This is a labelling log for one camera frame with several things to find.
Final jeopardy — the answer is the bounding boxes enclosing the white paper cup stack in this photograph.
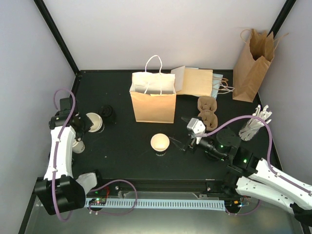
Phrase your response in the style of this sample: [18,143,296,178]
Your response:
[72,140,85,154]
[86,113,105,133]

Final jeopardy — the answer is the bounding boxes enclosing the orange paper bag white handles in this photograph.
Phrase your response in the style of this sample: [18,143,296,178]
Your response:
[129,66,176,124]

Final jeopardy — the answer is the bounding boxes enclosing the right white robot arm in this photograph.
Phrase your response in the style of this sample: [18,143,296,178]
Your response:
[181,115,312,226]

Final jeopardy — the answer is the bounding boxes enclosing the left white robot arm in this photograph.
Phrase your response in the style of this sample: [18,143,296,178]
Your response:
[35,97,105,215]

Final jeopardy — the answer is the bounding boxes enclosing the right black lid stack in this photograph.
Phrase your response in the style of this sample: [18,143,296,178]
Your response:
[205,151,219,161]

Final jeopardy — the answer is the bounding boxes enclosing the black lid stack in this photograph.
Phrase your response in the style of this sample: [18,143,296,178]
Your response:
[205,151,219,161]
[98,105,116,124]

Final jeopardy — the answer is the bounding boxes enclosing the left black lid stack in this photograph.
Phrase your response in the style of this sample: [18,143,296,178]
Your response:
[98,105,116,124]

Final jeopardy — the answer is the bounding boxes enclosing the tan flat paper bag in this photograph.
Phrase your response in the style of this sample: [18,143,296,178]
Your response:
[170,65,232,96]

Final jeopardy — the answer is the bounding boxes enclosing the light blue flat paper bag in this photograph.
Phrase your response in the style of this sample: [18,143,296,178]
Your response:
[185,68,223,98]

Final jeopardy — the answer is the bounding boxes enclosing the white stirrer bundle in cup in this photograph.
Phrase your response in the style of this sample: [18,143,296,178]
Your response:
[238,105,272,141]

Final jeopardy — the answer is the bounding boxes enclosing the standing brown paper bag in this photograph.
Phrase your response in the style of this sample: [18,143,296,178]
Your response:
[233,29,287,102]

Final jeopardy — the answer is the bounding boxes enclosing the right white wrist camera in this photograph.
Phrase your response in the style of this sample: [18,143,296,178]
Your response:
[187,117,206,136]

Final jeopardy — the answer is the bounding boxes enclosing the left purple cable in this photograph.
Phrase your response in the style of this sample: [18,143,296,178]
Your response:
[52,88,77,222]

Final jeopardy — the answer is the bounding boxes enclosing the light blue cable duct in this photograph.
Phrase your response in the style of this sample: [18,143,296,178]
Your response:
[84,198,225,211]

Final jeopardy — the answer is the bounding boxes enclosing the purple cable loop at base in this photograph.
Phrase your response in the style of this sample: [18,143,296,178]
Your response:
[87,179,138,217]

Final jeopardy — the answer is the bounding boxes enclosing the left black frame post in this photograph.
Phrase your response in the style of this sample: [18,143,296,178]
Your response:
[34,0,79,75]

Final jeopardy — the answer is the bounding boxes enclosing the black frame post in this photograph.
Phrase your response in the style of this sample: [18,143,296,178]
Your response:
[34,0,79,75]
[267,0,296,38]

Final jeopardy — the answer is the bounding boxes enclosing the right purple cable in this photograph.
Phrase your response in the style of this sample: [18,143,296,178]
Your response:
[206,115,312,196]

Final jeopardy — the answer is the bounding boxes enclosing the right black frame post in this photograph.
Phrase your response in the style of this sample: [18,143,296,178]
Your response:
[267,0,296,38]

